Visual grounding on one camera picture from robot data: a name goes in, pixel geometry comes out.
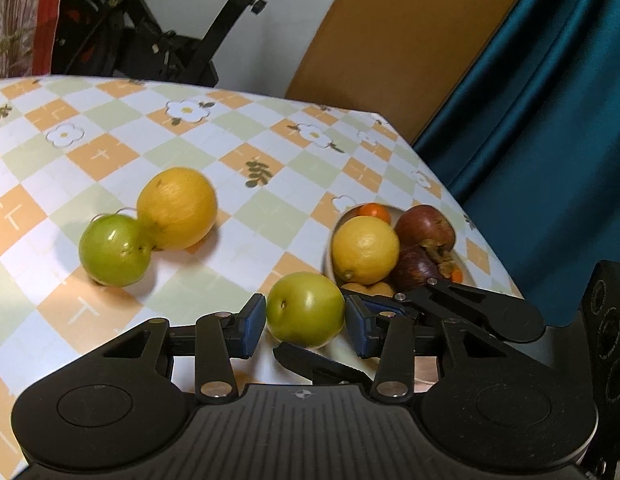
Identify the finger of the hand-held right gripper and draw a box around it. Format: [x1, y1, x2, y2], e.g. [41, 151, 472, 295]
[273, 342, 370, 386]
[340, 279, 471, 323]

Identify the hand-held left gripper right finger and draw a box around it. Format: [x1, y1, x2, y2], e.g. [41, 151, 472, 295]
[346, 295, 511, 403]

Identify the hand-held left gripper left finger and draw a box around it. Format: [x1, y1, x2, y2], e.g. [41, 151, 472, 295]
[97, 294, 267, 403]

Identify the large green apple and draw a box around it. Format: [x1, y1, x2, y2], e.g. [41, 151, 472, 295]
[266, 271, 346, 348]

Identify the light red apple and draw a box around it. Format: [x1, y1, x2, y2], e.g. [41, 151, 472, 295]
[394, 204, 457, 253]

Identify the beige plate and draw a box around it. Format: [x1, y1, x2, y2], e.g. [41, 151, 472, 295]
[322, 204, 483, 386]

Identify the yellow lemon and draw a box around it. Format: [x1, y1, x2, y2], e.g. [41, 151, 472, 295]
[331, 215, 401, 286]

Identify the yellow orange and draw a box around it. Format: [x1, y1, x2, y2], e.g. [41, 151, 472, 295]
[136, 167, 219, 251]

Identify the small green apple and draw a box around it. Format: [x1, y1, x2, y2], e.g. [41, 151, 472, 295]
[78, 213, 156, 288]

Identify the teal curtain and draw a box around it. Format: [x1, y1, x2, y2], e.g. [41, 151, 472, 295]
[412, 0, 620, 326]

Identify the checkered floral tablecloth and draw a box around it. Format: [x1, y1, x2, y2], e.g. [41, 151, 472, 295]
[0, 75, 523, 480]

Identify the brown wooden door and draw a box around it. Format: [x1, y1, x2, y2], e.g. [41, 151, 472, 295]
[285, 0, 546, 146]

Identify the black exercise bike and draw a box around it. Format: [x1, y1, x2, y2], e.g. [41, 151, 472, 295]
[50, 0, 336, 88]

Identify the printed wall cloth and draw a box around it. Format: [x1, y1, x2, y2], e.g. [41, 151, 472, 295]
[0, 0, 66, 81]

